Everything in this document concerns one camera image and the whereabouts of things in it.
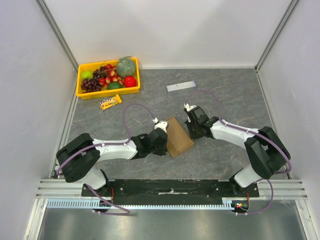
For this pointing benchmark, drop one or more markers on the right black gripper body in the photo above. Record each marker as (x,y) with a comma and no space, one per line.
(191,125)

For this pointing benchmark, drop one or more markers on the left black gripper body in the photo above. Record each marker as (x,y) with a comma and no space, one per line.
(160,150)

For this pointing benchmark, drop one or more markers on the brown cardboard box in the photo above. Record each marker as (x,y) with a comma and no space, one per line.
(178,141)

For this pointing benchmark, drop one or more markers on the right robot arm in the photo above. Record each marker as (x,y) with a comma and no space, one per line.
(265,151)

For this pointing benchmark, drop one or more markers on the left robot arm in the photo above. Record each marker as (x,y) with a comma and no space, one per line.
(78,158)

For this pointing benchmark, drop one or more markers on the grey slim carton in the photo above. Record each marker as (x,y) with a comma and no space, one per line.
(181,87)

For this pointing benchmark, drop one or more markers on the yellow candy packet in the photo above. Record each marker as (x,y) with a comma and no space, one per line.
(110,102)

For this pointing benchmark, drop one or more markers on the red apple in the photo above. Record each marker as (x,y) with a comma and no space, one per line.
(129,82)

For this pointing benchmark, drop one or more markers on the green avocado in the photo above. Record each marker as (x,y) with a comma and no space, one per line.
(114,85)

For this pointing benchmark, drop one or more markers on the red cherry cluster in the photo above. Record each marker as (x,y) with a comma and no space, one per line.
(107,74)

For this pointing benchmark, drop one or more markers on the green netted melon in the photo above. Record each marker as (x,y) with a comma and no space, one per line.
(125,67)

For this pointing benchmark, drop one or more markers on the dark purple grape bunch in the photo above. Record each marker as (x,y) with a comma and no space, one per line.
(90,85)

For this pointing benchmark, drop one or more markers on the green apple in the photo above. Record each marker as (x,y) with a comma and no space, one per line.
(86,75)

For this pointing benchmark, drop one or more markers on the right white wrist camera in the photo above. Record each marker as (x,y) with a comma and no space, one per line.
(189,109)

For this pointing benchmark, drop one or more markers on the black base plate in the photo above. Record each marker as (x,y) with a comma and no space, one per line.
(124,188)

